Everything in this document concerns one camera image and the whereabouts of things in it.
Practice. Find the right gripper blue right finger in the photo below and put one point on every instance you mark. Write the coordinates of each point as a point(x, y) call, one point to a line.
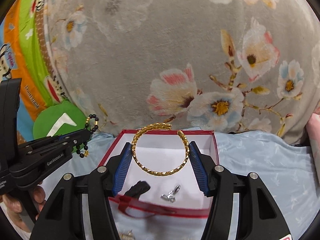
point(198, 168)

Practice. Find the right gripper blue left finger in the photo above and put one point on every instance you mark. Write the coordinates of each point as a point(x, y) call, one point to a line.
point(119, 168)

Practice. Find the red open jewelry box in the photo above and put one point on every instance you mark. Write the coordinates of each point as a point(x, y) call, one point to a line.
point(177, 195)

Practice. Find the pink pillow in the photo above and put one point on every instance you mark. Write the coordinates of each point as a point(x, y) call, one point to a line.
point(313, 130)

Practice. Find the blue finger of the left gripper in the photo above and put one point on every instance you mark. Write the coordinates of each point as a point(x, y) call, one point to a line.
point(79, 135)

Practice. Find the person's left hand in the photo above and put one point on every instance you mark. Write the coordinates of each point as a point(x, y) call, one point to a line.
point(29, 202)

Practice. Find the green round plush cushion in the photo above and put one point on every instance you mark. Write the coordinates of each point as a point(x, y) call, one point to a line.
point(59, 120)

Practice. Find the black smart watch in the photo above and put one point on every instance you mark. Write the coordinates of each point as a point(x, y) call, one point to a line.
point(138, 189)

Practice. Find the colourful cartoon bedsheet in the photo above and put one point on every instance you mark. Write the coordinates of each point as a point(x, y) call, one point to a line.
point(24, 56)

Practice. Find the grey floral blanket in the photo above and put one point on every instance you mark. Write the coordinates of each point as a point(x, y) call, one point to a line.
point(220, 65)

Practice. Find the gold chain cuff bangle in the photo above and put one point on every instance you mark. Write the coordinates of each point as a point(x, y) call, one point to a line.
point(159, 151)

